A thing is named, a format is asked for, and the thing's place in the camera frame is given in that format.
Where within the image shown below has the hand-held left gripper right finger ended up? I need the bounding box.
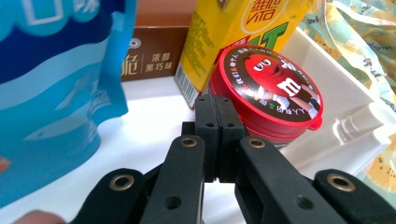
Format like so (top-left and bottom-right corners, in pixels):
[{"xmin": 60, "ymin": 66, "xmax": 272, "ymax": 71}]
[{"xmin": 214, "ymin": 95, "xmax": 347, "ymax": 224}]

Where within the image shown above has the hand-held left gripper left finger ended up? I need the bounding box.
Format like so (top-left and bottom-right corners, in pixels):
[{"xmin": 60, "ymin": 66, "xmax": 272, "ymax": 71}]
[{"xmin": 139, "ymin": 94, "xmax": 222, "ymax": 224}]

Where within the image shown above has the white plastic tray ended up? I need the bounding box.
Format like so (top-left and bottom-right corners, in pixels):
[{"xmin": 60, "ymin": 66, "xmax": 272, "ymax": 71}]
[{"xmin": 0, "ymin": 27, "xmax": 392, "ymax": 224}]

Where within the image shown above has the red round candy tin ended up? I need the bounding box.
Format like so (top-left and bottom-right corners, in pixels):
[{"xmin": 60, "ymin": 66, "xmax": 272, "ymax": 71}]
[{"xmin": 207, "ymin": 44, "xmax": 325, "ymax": 147}]

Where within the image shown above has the brown carton box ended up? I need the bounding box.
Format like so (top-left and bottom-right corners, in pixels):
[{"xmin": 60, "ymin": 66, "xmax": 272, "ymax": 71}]
[{"xmin": 120, "ymin": 0, "xmax": 200, "ymax": 82}]

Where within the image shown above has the blue snack pouch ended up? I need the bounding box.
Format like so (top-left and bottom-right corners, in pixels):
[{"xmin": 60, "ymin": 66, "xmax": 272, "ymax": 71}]
[{"xmin": 0, "ymin": 0, "xmax": 138, "ymax": 209}]

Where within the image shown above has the orange patterned fabric bag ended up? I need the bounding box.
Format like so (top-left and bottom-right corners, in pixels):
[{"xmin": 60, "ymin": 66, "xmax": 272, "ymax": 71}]
[{"xmin": 298, "ymin": 0, "xmax": 396, "ymax": 209}]

